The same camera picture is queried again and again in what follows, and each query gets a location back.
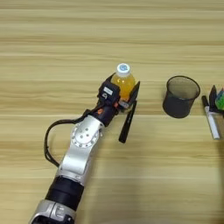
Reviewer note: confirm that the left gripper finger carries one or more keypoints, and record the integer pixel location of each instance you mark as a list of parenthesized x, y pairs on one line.
[(110, 78), (134, 93)]

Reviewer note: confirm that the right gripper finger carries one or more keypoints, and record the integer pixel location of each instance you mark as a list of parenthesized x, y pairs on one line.
[(213, 99)]

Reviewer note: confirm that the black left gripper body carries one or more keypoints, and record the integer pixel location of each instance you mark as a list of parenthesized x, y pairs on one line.
[(109, 112)]

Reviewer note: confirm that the multicolour puzzle cube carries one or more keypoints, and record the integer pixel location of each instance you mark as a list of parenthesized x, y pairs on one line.
[(220, 99)]

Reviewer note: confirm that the orange juice bottle white cap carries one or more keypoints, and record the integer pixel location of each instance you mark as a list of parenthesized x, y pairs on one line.
[(124, 83)]

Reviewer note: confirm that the white marker pen black cap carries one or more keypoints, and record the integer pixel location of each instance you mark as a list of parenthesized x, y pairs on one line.
[(211, 119)]

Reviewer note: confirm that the black mesh pen cup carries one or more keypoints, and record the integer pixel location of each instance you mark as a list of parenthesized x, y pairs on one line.
[(179, 100)]

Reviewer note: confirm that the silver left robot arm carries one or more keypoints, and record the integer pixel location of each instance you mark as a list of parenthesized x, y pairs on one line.
[(75, 163)]

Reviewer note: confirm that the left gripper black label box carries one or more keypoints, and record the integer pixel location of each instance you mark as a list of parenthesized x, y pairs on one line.
[(109, 92)]

